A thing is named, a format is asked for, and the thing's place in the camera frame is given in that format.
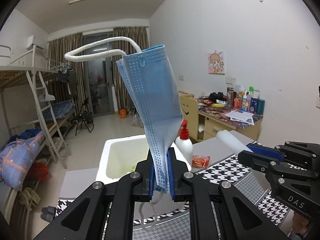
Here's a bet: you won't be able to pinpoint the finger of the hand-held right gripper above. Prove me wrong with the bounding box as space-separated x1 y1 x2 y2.
237 150 278 174
246 142 287 162

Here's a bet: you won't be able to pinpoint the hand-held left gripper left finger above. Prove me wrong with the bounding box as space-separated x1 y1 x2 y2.
34 152 157 240

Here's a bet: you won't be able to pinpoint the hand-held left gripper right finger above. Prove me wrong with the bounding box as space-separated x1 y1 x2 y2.
166 147 289 240

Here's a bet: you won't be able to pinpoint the white foam sheet roll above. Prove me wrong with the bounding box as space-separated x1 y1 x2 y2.
216 129 253 153

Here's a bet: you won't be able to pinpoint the white foam box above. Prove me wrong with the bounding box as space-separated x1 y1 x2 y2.
96 134 192 220

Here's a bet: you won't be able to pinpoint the blue face mask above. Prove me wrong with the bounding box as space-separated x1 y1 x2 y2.
64 37 184 232

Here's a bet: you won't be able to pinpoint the person's right hand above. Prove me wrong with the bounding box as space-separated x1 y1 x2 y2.
291 214 312 235

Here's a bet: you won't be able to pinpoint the white lotion pump bottle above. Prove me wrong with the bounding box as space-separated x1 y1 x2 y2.
175 120 193 167

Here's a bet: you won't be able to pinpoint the red snack packet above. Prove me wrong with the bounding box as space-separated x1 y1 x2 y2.
192 154 211 168

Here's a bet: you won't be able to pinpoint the houndstooth table cloth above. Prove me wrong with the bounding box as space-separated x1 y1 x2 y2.
57 154 298 240

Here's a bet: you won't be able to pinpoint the white printed papers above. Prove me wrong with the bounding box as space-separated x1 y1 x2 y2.
224 109 254 125

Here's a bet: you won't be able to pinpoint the row of toiletry bottles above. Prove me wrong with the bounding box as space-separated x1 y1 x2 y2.
226 86 265 114

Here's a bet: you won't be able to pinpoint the wooden desk with printed cover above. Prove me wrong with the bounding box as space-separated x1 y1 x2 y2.
196 97 264 140

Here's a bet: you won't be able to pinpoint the wooden smiley chair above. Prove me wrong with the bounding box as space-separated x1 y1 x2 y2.
179 95 199 140

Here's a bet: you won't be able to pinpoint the white plastic bag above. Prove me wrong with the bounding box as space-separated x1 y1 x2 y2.
132 114 145 128

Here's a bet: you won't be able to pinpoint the black folding chair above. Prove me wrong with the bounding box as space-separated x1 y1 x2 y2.
74 97 95 137

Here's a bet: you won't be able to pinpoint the glass balcony door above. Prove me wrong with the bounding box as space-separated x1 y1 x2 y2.
84 31 115 117

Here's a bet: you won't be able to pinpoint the grey slippers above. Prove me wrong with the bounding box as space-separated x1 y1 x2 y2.
41 206 57 222

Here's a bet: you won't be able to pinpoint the red cloth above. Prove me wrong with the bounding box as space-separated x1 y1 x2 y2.
32 162 49 180

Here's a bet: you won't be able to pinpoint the blue plaid bedsheet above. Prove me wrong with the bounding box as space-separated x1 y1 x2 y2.
42 102 75 120

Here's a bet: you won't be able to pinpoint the white bed ladder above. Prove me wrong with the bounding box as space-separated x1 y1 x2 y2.
26 70 68 169

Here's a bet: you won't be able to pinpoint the pale yellow cloth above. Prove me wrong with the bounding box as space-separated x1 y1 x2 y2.
19 187 40 209

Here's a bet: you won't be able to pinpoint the brown curtain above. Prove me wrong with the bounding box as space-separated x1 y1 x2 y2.
112 26 149 110
47 32 87 115

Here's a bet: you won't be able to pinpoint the blue quilt bundle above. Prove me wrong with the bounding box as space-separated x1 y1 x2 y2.
0 131 45 192

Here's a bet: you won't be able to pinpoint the dark hanging clothes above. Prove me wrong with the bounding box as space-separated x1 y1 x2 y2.
57 69 70 83

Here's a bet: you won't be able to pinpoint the metal bunk bed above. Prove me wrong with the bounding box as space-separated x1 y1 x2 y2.
0 45 75 170

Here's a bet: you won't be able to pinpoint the white air conditioner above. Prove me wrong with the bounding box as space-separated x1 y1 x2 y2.
26 35 45 50

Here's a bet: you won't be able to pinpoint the cartoon wall poster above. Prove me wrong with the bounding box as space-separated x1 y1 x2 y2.
208 51 226 75

